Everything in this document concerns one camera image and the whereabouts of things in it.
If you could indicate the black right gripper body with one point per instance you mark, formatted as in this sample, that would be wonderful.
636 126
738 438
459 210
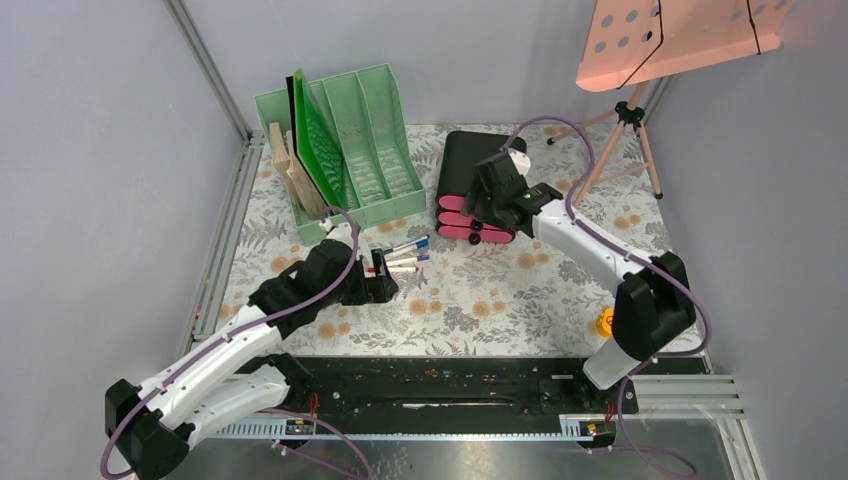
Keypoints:
488 204

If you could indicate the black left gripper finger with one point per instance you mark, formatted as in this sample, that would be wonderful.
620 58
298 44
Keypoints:
378 266
385 288

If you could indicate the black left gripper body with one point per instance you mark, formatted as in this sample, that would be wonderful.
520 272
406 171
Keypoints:
356 289

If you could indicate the black pink drawer unit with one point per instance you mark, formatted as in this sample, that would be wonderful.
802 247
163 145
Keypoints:
462 151

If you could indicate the purple 52-storey treehouse book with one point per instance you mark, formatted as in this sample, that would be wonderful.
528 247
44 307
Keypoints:
306 192

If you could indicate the green transparent plastic folder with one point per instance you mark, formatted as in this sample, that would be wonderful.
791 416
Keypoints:
323 146

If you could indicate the green 104-storey treehouse book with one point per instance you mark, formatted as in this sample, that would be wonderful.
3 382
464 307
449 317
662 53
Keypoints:
284 162

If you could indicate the white AVE notebook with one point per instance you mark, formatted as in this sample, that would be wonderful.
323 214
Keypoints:
303 149

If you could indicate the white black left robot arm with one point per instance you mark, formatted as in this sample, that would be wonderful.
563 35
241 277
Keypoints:
236 372

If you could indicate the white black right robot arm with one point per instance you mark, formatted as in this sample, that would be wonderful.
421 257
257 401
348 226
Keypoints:
652 302

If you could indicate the red capped marker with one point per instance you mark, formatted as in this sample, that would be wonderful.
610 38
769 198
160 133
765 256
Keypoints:
394 270

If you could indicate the white marker pen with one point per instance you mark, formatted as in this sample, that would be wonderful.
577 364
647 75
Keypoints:
404 262

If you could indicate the blue capped marker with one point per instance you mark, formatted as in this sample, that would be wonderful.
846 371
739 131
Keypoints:
406 247

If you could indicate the floral table mat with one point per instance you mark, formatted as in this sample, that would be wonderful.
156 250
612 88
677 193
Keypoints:
523 298

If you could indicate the mint green file organizer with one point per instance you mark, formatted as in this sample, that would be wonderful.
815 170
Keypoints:
364 114

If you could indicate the yellow blue green toy block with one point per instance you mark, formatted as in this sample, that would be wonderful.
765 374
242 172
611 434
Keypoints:
604 322

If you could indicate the pink music stand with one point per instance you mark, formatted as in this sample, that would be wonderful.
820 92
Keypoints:
634 43

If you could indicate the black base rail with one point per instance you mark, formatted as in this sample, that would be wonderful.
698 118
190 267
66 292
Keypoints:
483 399

